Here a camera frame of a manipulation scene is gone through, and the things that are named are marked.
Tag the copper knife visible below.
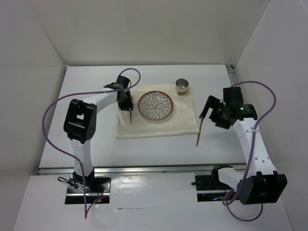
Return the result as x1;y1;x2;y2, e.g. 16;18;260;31
196;117;204;147

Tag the cream cloth placemat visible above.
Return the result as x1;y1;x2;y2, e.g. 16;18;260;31
115;84;199;139

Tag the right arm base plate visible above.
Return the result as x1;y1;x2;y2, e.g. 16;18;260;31
191;175;231;202

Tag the aluminium right side rail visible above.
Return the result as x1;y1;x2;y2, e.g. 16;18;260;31
223;65;243;100

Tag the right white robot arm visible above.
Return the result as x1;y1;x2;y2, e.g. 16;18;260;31
199;87;287;205

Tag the aluminium front rail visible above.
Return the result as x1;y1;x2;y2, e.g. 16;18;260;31
38;164;248;176

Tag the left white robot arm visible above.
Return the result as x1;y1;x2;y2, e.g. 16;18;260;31
64;75;134;192

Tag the aluminium rail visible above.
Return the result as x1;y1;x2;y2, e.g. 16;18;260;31
223;65;243;100
38;164;248;176

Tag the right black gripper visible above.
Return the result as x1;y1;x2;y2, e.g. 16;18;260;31
199;95;231;129

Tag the silver metal cup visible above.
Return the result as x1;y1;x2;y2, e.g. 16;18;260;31
175;78;189;95

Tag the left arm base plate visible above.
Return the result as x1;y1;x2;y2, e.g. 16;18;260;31
58;176;111;205

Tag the floral patterned ceramic plate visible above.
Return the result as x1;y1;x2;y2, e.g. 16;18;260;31
138;90;174;121

